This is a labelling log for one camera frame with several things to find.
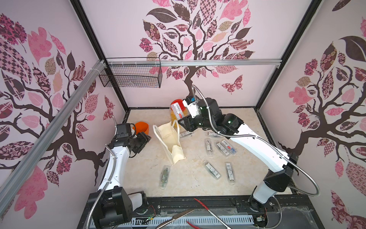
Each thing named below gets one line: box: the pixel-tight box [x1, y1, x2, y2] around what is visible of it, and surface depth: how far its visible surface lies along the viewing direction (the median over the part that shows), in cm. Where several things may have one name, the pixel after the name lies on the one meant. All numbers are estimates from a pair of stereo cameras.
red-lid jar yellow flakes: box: [170, 99, 190, 125], surface depth 67 cm
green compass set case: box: [160, 165, 171, 190], surface depth 85 cm
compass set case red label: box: [170, 102, 183, 121], surface depth 67 cm
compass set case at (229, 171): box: [224, 161, 235, 186], surface depth 85 cm
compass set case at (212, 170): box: [203, 160, 222, 181], surface depth 86 cm
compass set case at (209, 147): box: [203, 137, 214, 157], surface depth 97 cm
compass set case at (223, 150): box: [215, 141, 232, 157], surface depth 96 cm
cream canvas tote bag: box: [152, 119, 187, 167], surface depth 90 cm
